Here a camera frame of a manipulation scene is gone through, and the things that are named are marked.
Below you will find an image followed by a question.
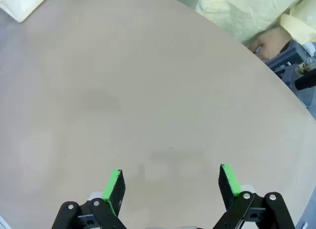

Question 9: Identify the person's left forearm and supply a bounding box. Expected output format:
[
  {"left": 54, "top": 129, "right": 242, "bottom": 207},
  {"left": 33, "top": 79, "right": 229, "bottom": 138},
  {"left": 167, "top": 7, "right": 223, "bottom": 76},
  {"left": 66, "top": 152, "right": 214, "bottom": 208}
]
[{"left": 280, "top": 13, "right": 316, "bottom": 45}]

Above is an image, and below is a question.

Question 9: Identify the cream shopping basket brown rim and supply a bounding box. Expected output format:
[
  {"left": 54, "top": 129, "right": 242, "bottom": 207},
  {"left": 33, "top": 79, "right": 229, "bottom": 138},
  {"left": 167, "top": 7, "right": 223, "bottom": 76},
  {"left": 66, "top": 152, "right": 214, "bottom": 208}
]
[{"left": 0, "top": 0, "right": 54, "bottom": 23}]

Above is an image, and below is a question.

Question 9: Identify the person in yellow shirt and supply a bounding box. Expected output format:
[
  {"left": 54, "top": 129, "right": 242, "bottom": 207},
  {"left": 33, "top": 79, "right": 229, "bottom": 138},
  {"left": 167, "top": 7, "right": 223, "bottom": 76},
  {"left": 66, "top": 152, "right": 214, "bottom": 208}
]
[{"left": 195, "top": 0, "right": 316, "bottom": 43}]

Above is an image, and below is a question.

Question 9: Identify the person's left hand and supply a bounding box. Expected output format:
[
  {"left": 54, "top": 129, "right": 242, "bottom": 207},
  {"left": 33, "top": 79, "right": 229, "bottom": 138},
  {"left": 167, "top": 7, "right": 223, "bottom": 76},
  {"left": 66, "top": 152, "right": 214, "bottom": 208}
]
[{"left": 243, "top": 26, "right": 293, "bottom": 62}]

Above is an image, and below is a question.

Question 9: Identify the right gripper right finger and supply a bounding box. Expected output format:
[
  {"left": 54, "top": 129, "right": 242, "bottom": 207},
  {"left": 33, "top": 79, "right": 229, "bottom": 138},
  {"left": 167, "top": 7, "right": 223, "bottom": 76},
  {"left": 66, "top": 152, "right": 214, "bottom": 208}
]
[{"left": 213, "top": 163, "right": 296, "bottom": 229}]

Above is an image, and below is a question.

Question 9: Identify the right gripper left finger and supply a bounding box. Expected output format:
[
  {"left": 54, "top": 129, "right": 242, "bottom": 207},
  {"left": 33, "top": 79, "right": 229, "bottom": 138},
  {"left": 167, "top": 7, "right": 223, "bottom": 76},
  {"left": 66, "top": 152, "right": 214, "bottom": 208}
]
[{"left": 51, "top": 168, "right": 129, "bottom": 229}]

